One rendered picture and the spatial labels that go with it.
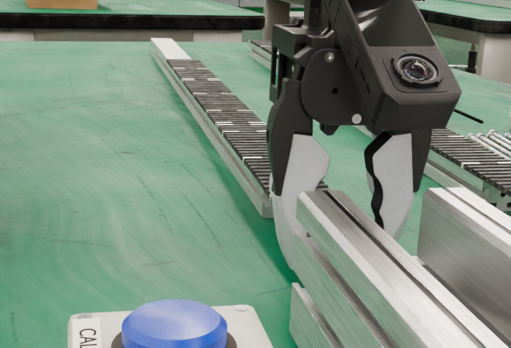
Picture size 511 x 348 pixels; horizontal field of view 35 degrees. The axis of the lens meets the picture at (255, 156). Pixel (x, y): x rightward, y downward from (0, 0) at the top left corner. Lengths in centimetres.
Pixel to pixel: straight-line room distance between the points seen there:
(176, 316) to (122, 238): 29
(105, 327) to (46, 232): 29
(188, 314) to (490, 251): 15
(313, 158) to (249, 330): 18
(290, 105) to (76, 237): 21
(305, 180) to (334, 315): 14
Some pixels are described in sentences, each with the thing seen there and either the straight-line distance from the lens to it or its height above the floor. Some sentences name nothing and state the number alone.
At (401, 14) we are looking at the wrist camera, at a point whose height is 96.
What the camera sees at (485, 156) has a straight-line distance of 78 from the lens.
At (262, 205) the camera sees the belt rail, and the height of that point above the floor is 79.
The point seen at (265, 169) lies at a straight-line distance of 67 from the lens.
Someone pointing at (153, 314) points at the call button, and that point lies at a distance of 32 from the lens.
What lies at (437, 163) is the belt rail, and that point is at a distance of 79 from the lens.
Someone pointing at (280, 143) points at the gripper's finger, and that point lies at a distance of 49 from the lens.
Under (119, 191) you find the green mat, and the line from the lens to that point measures 72.
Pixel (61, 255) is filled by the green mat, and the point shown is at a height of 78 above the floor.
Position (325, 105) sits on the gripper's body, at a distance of 49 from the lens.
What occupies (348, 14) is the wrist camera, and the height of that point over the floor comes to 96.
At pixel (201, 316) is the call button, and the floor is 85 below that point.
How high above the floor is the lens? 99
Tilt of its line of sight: 15 degrees down
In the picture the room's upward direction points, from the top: 3 degrees clockwise
